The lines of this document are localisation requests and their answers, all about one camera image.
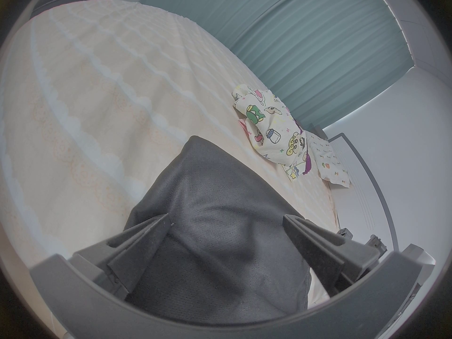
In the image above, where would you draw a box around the white printed pillow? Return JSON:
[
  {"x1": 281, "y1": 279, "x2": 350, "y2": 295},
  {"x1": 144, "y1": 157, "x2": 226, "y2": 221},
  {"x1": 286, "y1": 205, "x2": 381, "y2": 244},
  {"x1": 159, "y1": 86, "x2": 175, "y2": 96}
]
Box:
[{"x1": 307, "y1": 133, "x2": 351, "y2": 189}]

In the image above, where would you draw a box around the grey bedside table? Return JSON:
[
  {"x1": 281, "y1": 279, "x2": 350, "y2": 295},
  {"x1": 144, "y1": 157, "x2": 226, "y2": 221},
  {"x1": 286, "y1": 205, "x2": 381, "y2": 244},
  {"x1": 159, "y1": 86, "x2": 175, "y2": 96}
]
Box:
[{"x1": 308, "y1": 123, "x2": 330, "y2": 141}]

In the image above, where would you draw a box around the black T-shirt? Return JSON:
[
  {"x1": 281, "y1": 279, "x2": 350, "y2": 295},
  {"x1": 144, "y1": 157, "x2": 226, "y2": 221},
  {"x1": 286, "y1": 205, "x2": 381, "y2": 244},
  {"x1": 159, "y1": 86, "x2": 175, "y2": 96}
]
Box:
[{"x1": 124, "y1": 135, "x2": 315, "y2": 319}]

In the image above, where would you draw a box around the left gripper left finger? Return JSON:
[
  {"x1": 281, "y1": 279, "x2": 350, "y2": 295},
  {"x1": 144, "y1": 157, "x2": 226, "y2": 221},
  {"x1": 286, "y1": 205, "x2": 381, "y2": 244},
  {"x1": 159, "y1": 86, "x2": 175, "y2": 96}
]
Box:
[{"x1": 72, "y1": 213, "x2": 172, "y2": 297}]

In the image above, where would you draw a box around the purple garment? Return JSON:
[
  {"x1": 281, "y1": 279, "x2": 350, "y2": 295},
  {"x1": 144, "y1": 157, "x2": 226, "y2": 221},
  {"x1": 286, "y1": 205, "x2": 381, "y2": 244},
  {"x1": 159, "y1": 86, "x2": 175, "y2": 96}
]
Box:
[{"x1": 294, "y1": 118, "x2": 314, "y2": 176}]

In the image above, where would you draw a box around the blue-green curtain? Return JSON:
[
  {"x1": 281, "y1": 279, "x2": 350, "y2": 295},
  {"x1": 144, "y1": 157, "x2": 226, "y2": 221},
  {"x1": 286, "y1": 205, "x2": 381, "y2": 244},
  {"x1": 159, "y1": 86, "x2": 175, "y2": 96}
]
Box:
[{"x1": 139, "y1": 0, "x2": 414, "y2": 131}]

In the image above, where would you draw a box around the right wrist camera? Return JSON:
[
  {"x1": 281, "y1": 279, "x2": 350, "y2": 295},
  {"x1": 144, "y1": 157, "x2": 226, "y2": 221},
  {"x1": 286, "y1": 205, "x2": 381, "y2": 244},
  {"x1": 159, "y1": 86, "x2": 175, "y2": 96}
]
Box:
[{"x1": 367, "y1": 235, "x2": 388, "y2": 257}]

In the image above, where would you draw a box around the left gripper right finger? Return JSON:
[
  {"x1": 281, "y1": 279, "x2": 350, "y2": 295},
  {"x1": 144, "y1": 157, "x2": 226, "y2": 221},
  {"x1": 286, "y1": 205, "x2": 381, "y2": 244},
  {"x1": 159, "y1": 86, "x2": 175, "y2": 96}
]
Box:
[{"x1": 282, "y1": 213, "x2": 380, "y2": 294}]

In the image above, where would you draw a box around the bed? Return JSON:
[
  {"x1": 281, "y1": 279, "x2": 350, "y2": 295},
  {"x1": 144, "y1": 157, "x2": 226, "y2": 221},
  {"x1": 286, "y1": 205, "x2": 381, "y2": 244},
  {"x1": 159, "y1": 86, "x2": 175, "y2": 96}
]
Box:
[{"x1": 0, "y1": 0, "x2": 401, "y2": 311}]

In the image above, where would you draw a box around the white printed pyjama garment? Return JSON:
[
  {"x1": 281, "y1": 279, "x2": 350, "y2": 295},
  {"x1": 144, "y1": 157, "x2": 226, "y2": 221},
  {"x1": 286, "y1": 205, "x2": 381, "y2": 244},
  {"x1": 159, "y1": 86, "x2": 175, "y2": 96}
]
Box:
[{"x1": 231, "y1": 83, "x2": 311, "y2": 181}]

